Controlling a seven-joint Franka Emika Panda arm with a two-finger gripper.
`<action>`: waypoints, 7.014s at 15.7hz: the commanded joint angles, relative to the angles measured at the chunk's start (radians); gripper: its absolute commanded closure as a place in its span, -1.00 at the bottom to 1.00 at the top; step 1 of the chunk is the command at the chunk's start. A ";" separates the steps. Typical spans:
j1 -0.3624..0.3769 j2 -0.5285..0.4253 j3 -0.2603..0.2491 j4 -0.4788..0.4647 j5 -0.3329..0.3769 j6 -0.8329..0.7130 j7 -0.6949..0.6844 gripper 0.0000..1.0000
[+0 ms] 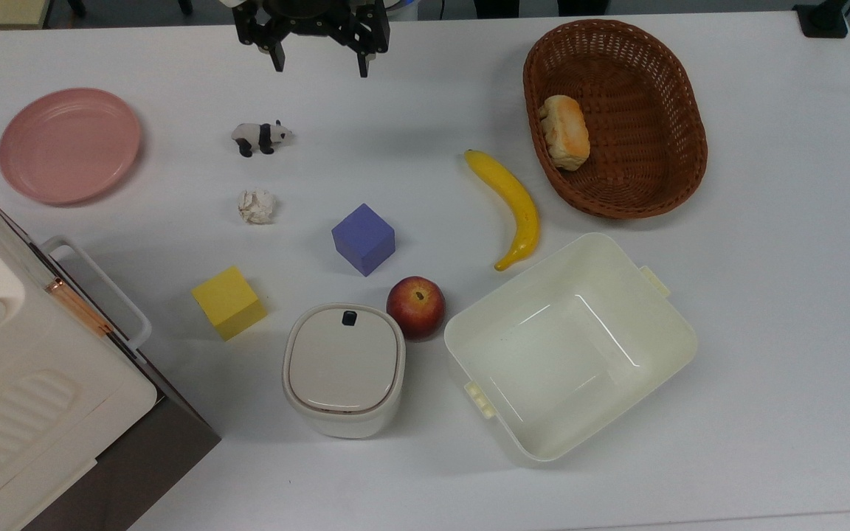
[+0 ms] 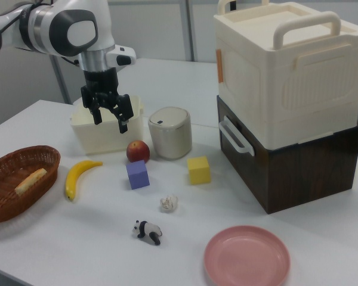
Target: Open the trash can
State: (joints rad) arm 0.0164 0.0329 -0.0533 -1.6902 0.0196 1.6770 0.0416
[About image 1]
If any yellow cube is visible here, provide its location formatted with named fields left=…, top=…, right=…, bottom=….
left=191, top=266, right=268, bottom=341

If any pink plate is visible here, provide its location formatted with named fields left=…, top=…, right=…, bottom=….
left=0, top=88, right=142, bottom=206

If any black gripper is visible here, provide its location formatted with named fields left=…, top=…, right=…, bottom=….
left=233, top=0, right=390, bottom=79

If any brown wicker basket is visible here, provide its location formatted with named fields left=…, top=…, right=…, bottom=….
left=522, top=19, right=708, bottom=220

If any white lidded trash can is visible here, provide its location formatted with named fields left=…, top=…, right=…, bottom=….
left=282, top=303, right=407, bottom=440

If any crumpled white paper ball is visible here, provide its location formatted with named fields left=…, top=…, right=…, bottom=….
left=238, top=189, right=277, bottom=225

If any panda toy figure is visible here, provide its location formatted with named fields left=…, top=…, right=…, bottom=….
left=231, top=120, right=294, bottom=158

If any bread loaf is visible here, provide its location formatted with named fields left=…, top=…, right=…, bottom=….
left=539, top=94, right=591, bottom=172

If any cream plastic storage bin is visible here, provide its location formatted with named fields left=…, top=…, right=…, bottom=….
left=443, top=233, right=698, bottom=463

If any brown and cream cabinet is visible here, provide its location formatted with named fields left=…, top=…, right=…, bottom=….
left=0, top=168, right=221, bottom=531

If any yellow banana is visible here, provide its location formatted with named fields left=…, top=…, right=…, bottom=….
left=464, top=150, right=541, bottom=272

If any purple cube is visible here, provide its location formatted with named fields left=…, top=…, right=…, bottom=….
left=331, top=204, right=396, bottom=277

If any red apple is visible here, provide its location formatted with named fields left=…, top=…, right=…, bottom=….
left=386, top=277, right=446, bottom=341

